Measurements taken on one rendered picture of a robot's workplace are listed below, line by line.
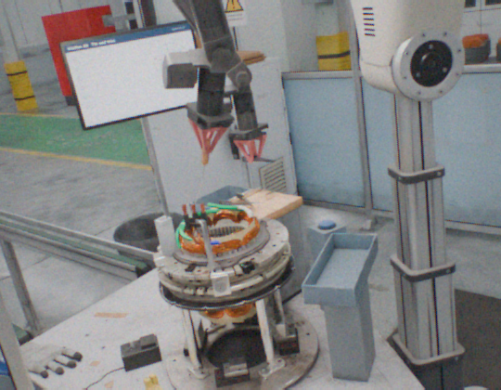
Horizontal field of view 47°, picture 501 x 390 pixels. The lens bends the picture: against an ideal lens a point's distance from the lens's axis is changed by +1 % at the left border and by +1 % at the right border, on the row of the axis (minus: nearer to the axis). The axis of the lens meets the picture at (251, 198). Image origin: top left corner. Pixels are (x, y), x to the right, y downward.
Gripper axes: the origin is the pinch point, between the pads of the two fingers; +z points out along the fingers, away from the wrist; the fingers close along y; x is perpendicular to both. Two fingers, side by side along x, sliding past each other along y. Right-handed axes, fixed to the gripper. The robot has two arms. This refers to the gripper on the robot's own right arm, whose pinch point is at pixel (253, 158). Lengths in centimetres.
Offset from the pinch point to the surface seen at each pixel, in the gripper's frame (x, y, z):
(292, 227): 11.2, 0.3, 19.9
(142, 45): -76, -22, -33
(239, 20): -183, -175, -27
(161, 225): 12.7, 42.8, 0.7
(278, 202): 8.4, 1.3, 12.1
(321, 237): 27.4, 6.8, 16.8
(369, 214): -98, -183, 108
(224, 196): -18.6, -1.0, 14.6
